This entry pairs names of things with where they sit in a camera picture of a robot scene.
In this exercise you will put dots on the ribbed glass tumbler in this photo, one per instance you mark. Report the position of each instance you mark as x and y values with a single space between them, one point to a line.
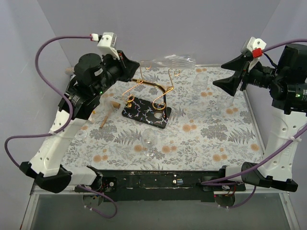
195 101

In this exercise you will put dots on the black base frame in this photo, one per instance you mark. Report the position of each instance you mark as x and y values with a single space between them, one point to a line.
137 185

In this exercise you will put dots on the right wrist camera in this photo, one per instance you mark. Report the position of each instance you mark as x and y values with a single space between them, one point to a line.
255 47

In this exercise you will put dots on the ribbed champagne flute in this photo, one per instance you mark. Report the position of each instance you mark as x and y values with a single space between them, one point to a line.
184 61

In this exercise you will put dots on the stemless clear glass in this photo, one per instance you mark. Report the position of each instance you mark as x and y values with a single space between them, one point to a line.
224 101

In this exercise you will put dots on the clear wine glass back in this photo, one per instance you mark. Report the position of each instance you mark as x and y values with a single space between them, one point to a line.
200 82

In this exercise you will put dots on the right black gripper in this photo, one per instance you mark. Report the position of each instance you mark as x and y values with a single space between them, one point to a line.
243 76

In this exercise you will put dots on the gold black wine glass rack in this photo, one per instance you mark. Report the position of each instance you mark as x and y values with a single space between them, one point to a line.
155 112

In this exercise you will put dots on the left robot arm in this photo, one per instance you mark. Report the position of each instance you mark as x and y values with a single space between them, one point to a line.
93 76

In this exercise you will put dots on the floral table mat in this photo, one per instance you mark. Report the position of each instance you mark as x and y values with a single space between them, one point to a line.
191 140

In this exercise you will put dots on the clear wine glass front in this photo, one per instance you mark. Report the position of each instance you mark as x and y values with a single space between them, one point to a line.
149 141

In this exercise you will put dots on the wooden mallet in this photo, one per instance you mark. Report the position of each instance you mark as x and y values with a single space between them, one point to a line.
109 107

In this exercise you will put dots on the microphone on black stand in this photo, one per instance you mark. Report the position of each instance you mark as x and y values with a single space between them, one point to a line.
69 71

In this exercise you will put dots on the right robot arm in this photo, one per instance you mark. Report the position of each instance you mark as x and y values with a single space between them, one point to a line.
286 82

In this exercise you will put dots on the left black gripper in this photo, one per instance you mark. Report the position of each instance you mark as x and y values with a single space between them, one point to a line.
123 68

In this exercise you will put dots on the clear glass left edge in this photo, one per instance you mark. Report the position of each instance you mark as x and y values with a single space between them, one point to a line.
81 135

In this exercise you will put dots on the clear wine glass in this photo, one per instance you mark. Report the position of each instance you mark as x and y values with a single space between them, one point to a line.
200 82
149 141

